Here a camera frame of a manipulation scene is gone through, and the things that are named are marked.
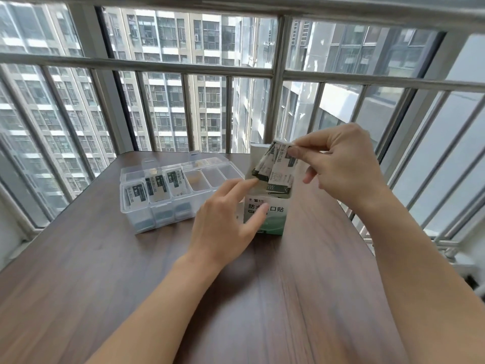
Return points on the person's right hand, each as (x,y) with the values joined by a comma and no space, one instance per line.
(348,166)

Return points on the person's left hand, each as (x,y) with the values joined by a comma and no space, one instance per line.
(216,231)

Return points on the person's left thumb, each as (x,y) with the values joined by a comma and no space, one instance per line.
(255,225)

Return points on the person's right thumb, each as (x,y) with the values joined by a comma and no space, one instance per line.
(305,153)

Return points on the white and green bandage box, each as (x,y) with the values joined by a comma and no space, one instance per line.
(274,216)

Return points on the strip of bandage packets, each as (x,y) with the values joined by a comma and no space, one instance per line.
(278,174)

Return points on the person's right forearm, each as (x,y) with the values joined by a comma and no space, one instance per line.
(416,280)

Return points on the person's left forearm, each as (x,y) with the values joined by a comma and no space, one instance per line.
(159,314)

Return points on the clear plastic organizer box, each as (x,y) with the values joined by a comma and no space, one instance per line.
(204,180)

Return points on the white bandage packet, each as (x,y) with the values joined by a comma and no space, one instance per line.
(157,188)
(138,194)
(178,181)

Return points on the high-rise apartment buildings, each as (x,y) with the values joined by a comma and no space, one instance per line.
(170,41)

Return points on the steel window guard railing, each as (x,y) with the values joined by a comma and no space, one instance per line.
(151,66)

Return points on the grey window frame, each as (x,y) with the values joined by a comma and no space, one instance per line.
(108,94)

